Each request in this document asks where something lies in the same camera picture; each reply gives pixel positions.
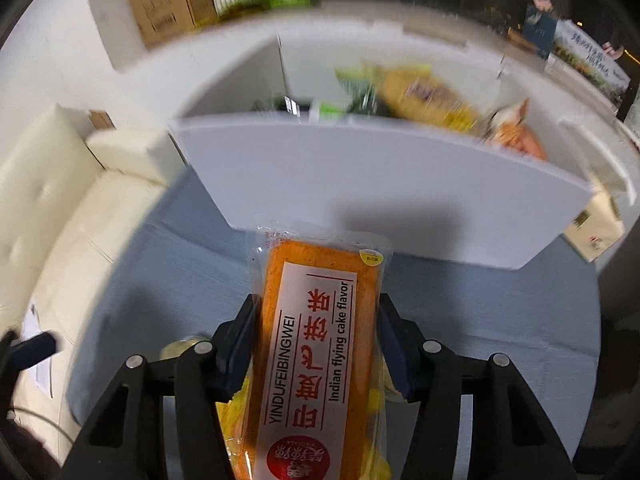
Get yellow snack packet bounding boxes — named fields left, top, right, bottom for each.
left=216, top=359, right=393, bottom=479

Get orange flying cake packet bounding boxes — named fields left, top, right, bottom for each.
left=241, top=226, right=393, bottom=479

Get green snack box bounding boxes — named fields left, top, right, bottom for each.
left=271, top=64, right=396, bottom=122

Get clear jar yellow candy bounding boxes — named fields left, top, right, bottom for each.
left=160, top=336, right=201, bottom=360

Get round yellow cookie pack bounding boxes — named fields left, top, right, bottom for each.
left=374, top=66, right=483, bottom=136

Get cream leather sofa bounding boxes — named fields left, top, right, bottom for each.
left=1, top=105, right=184, bottom=462

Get beige tissue pack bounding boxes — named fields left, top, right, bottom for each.
left=563, top=186, right=625, bottom=262

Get white storage box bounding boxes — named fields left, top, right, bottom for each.
left=171, top=27, right=636, bottom=269

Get orange snack in box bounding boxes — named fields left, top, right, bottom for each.
left=484, top=99, right=547, bottom=160

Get printed tissue box on sill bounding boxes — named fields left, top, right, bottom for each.
left=523, top=4, right=631, bottom=113

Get green sachets on sill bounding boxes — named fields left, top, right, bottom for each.
left=194, top=0, right=319, bottom=30

